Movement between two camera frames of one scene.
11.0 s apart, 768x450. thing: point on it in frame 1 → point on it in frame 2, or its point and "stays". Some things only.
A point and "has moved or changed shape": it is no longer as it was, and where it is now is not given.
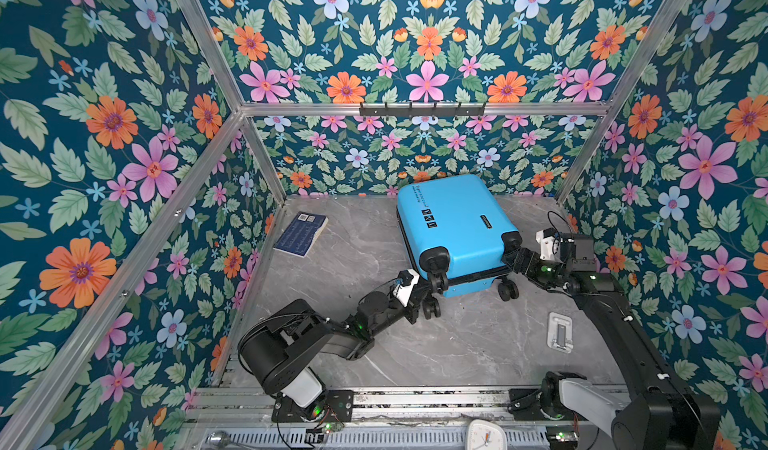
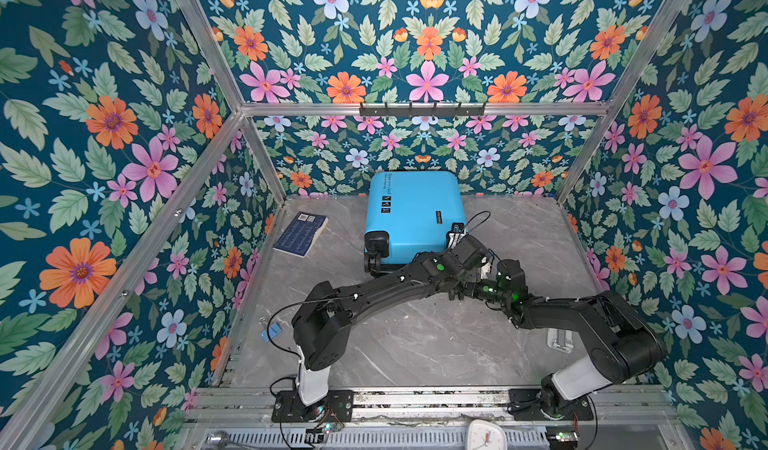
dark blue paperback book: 298,237 stays
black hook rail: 421,111 stays
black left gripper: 413,307 → 476,271
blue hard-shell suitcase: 453,224 has moved or changed shape
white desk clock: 482,434 stays
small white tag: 560,332 stays
